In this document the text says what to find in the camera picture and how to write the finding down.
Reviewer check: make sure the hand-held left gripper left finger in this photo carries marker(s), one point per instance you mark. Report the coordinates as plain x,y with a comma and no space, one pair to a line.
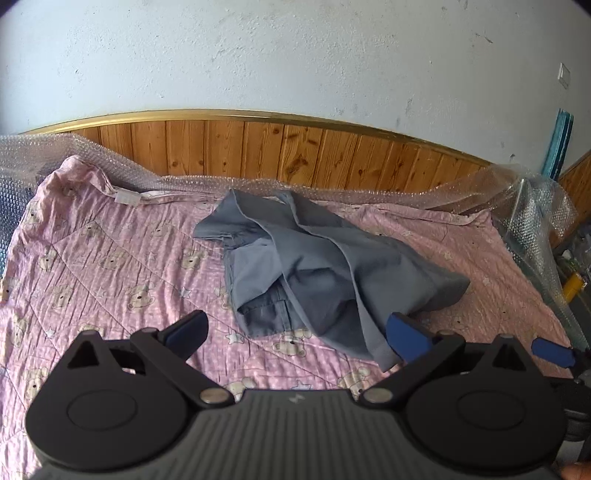
188,331

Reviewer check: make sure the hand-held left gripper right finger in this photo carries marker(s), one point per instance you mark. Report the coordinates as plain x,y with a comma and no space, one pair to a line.
407,342

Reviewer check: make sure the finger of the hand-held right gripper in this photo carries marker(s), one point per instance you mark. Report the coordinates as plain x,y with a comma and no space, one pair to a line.
551,351

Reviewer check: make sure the grey pants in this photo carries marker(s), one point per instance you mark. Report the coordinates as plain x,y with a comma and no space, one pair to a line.
314,258

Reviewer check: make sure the person's right hand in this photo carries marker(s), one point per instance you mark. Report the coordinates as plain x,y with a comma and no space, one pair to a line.
579,473

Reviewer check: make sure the yellow plastic item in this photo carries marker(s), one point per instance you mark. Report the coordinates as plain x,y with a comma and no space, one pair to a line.
573,285

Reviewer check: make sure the pink bear printed blanket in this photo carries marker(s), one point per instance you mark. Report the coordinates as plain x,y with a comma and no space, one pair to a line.
115,240

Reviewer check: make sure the wooden board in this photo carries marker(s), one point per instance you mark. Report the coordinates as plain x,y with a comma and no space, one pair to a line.
578,177

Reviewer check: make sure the wooden headboard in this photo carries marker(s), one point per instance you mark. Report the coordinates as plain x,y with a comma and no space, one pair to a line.
277,147

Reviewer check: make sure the blue boards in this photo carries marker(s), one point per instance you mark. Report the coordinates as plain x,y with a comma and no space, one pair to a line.
561,143

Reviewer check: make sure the teal mattress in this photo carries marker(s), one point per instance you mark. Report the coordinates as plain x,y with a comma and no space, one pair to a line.
8,221

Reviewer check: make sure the clear bubble wrap sheet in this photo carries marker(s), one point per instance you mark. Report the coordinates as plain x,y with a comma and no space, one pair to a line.
27,152

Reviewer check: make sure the white wall switch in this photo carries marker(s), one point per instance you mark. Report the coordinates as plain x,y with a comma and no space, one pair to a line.
564,75

